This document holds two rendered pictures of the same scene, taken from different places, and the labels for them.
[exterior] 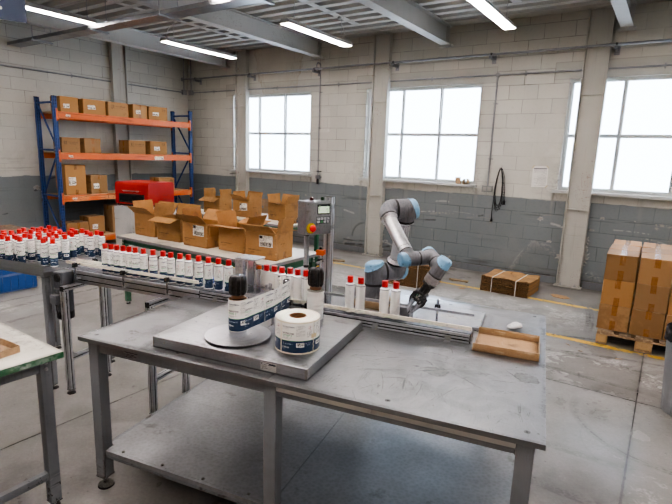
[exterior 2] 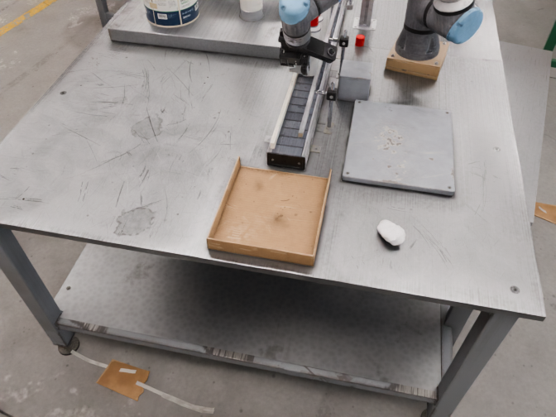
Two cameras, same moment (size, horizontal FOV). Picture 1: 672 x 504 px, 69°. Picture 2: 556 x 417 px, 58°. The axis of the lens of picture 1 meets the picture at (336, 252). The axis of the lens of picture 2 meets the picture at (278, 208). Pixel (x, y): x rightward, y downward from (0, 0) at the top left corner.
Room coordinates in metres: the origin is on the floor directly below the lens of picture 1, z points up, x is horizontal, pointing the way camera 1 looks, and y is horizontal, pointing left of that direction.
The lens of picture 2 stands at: (2.17, -1.72, 1.80)
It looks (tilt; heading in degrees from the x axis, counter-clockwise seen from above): 48 degrees down; 80
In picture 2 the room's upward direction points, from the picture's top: straight up
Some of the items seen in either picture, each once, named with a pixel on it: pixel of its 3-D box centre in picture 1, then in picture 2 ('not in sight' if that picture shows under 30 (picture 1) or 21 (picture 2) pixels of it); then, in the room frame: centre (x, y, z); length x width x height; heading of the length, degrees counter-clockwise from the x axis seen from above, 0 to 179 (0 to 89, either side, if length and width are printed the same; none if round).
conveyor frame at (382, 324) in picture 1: (323, 311); (327, 20); (2.69, 0.06, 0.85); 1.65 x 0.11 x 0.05; 68
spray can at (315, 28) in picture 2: (395, 300); (311, 45); (2.53, -0.33, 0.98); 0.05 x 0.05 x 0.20
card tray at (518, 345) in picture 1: (506, 342); (272, 206); (2.31, -0.86, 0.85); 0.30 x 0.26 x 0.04; 68
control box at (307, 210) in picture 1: (314, 217); not in sight; (2.81, 0.13, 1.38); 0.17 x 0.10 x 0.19; 123
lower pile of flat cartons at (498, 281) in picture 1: (510, 282); not in sight; (6.50, -2.38, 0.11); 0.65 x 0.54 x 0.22; 53
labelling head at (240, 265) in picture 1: (250, 279); not in sight; (2.76, 0.49, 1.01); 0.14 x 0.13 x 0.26; 68
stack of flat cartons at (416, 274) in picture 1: (413, 271); not in sight; (6.75, -1.10, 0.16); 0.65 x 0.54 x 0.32; 61
